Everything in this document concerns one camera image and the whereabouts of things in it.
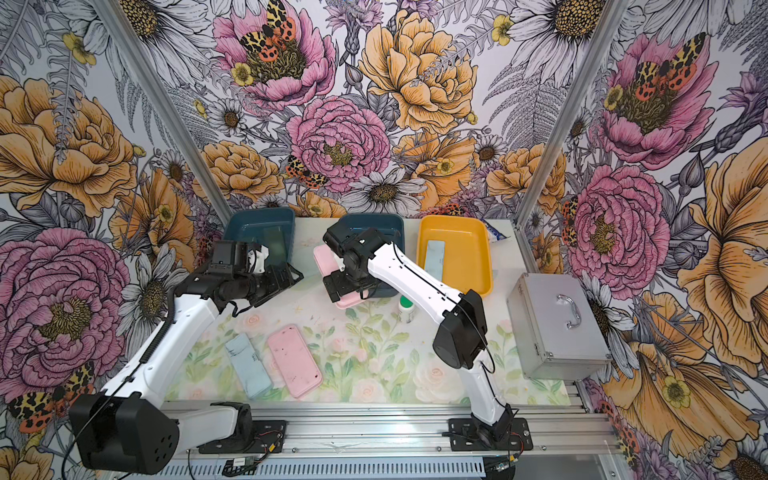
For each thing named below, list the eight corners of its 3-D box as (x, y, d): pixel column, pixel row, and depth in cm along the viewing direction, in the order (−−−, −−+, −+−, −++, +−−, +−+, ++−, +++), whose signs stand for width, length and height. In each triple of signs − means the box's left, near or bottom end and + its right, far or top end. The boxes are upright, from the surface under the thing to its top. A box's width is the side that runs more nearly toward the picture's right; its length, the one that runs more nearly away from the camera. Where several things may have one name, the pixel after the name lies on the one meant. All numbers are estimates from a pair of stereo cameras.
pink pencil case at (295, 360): (294, 400, 81) (292, 398, 79) (269, 341, 92) (266, 337, 90) (325, 381, 85) (324, 377, 82) (297, 325, 95) (295, 321, 93)
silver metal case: (517, 380, 85) (540, 358, 72) (497, 302, 101) (513, 273, 89) (586, 380, 85) (621, 358, 73) (555, 303, 101) (579, 273, 89)
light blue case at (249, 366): (252, 402, 81) (249, 400, 79) (226, 343, 91) (223, 340, 89) (275, 386, 84) (273, 383, 82) (247, 331, 94) (245, 328, 92)
